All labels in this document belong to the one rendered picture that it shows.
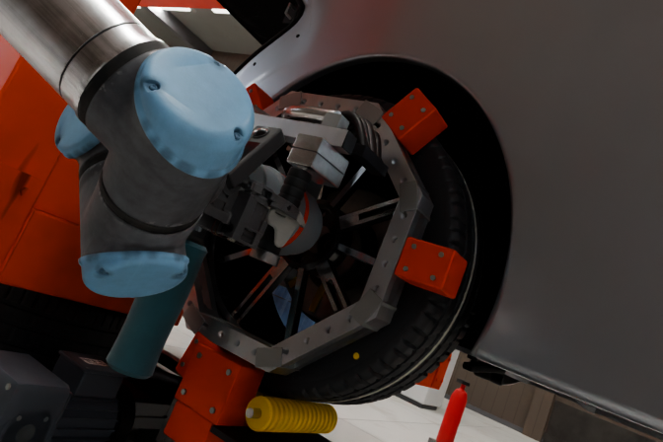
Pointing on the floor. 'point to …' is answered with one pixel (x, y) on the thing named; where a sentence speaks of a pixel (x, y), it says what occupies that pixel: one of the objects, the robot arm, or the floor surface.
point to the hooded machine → (425, 398)
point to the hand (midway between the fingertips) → (291, 215)
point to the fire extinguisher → (452, 414)
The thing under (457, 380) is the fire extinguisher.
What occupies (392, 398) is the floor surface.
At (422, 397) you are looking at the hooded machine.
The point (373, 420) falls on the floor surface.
